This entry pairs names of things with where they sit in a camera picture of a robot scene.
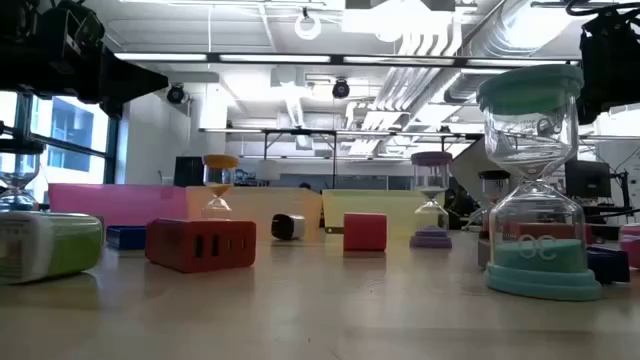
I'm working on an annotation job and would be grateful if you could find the translucent pink plastic bin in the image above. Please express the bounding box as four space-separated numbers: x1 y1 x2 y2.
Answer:
47 182 190 232

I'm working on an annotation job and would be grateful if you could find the black-capped hourglass red sand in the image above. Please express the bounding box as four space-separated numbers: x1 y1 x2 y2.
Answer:
477 169 512 241

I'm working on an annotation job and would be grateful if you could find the black beam with light strips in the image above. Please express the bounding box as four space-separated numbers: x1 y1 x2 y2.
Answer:
113 51 584 70

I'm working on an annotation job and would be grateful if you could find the grey tilted panel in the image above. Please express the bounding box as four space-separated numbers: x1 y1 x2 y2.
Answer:
449 135 501 204

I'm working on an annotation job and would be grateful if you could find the white ring light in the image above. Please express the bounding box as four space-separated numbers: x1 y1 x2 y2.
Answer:
293 10 323 41

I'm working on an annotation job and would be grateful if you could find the dark navy digital clock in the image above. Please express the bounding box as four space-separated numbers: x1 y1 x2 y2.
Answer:
585 243 632 285

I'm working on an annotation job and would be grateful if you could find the small red cube charger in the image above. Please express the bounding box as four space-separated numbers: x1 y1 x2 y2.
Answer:
342 212 389 253

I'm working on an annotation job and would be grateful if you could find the translucent orange plastic bin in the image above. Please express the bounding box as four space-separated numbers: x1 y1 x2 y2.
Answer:
185 185 324 242

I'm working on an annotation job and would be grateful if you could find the green and white charger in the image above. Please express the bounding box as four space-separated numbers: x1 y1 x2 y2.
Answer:
0 209 105 285

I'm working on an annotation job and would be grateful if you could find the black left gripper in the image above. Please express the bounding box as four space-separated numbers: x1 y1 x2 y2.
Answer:
0 0 170 120

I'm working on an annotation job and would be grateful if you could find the black computer monitor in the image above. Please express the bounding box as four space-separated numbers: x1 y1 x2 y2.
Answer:
173 155 206 188
564 158 612 200

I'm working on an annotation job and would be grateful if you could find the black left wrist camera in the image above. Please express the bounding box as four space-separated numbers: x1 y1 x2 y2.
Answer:
42 0 107 51

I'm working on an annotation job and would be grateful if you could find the blue digital clock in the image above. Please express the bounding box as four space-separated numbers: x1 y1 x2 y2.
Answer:
105 224 148 251

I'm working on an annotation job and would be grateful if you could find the teal hourglass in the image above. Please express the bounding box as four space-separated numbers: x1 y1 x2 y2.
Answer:
475 63 605 303

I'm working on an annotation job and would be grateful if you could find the pink and white charger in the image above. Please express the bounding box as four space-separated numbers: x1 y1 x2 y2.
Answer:
618 223 640 270

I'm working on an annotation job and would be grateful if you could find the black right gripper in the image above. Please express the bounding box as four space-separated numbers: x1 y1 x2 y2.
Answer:
575 10 640 127

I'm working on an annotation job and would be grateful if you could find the black-capped hourglass blue sand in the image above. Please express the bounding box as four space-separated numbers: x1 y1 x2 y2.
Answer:
0 138 45 213

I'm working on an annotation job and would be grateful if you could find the white lamp shade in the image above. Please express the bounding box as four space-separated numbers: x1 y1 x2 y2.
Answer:
255 158 282 182

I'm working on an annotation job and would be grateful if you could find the translucent yellow plastic bin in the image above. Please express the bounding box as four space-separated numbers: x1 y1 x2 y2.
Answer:
322 188 446 239

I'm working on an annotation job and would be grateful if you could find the white and black charger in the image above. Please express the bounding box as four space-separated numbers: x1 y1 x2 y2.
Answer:
270 213 306 241

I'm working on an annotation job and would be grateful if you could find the silver ventilation duct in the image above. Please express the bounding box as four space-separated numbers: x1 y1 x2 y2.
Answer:
442 0 584 104

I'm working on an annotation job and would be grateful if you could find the orange hourglass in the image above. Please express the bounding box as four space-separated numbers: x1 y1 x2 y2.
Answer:
201 153 240 222

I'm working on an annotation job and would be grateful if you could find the purple hourglass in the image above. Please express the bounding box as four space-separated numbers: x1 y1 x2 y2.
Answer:
409 151 454 250

